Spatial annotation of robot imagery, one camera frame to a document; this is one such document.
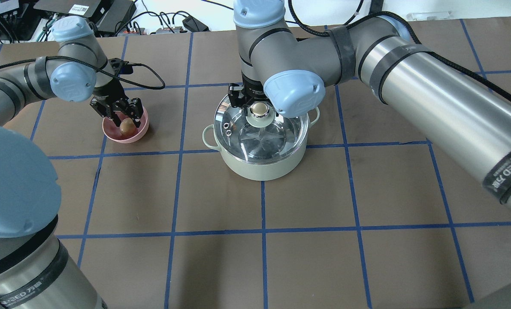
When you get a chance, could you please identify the black power brick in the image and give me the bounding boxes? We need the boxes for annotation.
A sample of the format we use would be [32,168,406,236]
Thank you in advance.
[182,15,210,33]

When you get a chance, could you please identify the brown egg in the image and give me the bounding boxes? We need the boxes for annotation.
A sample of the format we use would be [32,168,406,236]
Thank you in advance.
[119,118,137,138]

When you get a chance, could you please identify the pale green cooking pot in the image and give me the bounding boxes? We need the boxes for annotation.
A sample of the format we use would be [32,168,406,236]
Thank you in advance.
[202,96,321,181]

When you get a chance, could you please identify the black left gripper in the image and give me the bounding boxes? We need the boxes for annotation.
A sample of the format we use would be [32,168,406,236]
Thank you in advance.
[89,88,144,128]

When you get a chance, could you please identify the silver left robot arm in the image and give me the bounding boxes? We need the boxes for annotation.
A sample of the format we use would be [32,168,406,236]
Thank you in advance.
[0,15,148,309]

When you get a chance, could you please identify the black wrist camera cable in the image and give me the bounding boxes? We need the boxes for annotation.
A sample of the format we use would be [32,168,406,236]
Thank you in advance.
[109,62,166,91]

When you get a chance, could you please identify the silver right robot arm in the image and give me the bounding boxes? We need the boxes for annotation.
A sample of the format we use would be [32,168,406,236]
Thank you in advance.
[229,0,511,210]

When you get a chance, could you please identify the glass pot lid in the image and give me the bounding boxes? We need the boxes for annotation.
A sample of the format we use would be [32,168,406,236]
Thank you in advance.
[213,97,318,164]

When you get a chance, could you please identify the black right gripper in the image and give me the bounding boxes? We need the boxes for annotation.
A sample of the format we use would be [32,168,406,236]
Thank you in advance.
[227,82,266,108]

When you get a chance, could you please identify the pink bowl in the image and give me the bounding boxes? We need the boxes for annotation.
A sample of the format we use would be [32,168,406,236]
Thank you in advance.
[102,107,149,143]

